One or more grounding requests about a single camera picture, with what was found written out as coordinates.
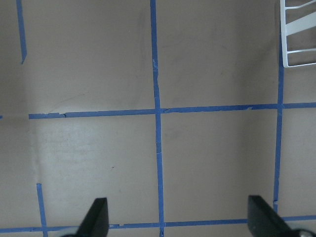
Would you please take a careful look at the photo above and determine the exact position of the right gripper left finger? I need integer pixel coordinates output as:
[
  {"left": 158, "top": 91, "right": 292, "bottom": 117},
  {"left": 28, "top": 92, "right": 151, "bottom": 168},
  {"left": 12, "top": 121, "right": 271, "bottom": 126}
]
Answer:
[{"left": 76, "top": 197, "right": 109, "bottom": 237}]

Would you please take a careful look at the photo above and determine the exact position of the white wire cup rack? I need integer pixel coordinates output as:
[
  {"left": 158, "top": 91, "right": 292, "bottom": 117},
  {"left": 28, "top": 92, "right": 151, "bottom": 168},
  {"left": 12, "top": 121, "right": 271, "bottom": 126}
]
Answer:
[{"left": 279, "top": 0, "right": 316, "bottom": 68}]

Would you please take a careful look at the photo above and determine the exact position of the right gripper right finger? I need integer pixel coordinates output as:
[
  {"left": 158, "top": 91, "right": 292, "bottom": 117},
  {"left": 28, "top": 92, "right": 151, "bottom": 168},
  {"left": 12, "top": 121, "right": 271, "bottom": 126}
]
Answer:
[{"left": 247, "top": 196, "right": 304, "bottom": 237}]

